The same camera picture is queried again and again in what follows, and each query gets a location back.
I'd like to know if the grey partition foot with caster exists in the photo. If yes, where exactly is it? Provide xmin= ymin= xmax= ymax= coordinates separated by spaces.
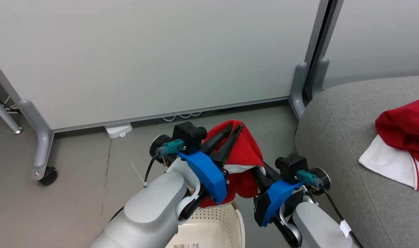
xmin=18 ymin=99 xmax=55 ymax=181

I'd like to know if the slim grey table leg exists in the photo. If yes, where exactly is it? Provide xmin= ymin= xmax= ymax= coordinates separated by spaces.
xmin=0 ymin=90 xmax=23 ymax=135

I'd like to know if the white power strip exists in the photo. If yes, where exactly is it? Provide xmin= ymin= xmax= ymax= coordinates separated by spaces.
xmin=104 ymin=122 xmax=133 ymax=139

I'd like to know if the white looped cable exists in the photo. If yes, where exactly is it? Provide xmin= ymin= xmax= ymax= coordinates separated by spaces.
xmin=162 ymin=111 xmax=203 ymax=122

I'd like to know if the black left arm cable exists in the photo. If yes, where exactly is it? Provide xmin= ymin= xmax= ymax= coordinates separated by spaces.
xmin=143 ymin=153 xmax=160 ymax=187

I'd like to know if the white partition panel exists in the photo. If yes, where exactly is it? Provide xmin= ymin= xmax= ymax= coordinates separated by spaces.
xmin=313 ymin=0 xmax=419 ymax=90
xmin=0 ymin=0 xmax=325 ymax=133

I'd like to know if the grey fabric sofa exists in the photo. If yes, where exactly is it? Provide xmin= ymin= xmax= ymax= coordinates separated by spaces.
xmin=295 ymin=75 xmax=419 ymax=248

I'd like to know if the red and white garment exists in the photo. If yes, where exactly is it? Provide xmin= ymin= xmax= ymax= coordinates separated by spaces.
xmin=358 ymin=99 xmax=419 ymax=193

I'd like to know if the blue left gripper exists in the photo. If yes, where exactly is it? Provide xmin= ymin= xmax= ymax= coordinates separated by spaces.
xmin=150 ymin=123 xmax=245 ymax=205

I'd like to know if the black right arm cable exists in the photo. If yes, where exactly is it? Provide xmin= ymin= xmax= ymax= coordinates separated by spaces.
xmin=320 ymin=187 xmax=365 ymax=248

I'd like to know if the cream perforated laundry basket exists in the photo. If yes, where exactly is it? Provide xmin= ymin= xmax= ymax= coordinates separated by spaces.
xmin=164 ymin=201 xmax=246 ymax=248

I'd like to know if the white zip tie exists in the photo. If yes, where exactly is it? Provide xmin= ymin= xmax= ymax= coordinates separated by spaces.
xmin=131 ymin=161 xmax=146 ymax=188

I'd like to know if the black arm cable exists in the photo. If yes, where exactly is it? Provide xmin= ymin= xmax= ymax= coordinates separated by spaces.
xmin=143 ymin=153 xmax=160 ymax=187
xmin=320 ymin=187 xmax=365 ymax=248

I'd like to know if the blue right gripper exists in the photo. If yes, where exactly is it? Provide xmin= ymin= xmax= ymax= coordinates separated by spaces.
xmin=252 ymin=162 xmax=331 ymax=228

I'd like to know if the black caster wheel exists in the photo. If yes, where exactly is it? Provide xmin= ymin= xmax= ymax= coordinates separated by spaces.
xmin=39 ymin=166 xmax=58 ymax=186

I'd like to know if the black floor cable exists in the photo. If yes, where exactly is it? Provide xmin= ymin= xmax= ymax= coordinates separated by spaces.
xmin=0 ymin=97 xmax=22 ymax=115

